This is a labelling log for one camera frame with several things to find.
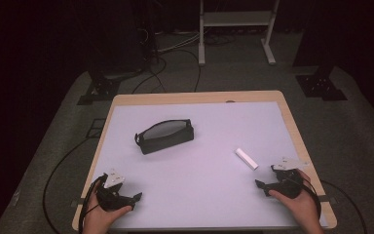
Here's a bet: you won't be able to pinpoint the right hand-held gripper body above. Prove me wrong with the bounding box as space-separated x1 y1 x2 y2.
270 157 310 200

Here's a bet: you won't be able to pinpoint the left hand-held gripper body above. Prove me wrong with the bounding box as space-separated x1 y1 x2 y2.
95 168 134 213

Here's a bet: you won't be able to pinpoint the black pencil case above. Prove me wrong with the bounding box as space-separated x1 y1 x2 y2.
133 118 196 156

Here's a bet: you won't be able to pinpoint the person's left hand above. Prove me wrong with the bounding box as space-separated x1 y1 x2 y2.
83 187 134 234

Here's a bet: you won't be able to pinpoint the person's right hand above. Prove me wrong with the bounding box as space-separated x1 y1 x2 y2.
268 169 322 229

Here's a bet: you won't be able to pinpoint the white table mat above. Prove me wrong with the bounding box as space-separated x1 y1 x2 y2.
91 100 329 230

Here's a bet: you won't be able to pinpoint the black stand base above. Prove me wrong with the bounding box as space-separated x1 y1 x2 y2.
76 75 122 106
294 66 349 102

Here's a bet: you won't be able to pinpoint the wooden table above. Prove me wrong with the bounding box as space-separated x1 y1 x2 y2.
71 90 339 232

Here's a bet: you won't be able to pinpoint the white metal stand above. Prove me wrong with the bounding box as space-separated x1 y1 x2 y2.
198 0 281 66

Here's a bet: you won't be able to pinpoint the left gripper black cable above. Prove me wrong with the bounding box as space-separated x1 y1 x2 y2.
77 173 109 234

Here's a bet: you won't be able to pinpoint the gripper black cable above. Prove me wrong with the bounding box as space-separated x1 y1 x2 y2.
77 173 109 234
290 175 322 225

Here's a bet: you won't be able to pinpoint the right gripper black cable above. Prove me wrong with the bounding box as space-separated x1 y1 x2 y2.
290 175 322 225

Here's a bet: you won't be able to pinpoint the black floor cable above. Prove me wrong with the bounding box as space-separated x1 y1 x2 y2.
320 179 368 234
42 136 94 234
130 48 203 96

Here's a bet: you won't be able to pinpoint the black square floor frame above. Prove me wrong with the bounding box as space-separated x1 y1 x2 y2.
85 117 107 139

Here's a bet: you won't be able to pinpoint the white floor cables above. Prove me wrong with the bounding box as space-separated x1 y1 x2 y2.
155 30 202 55

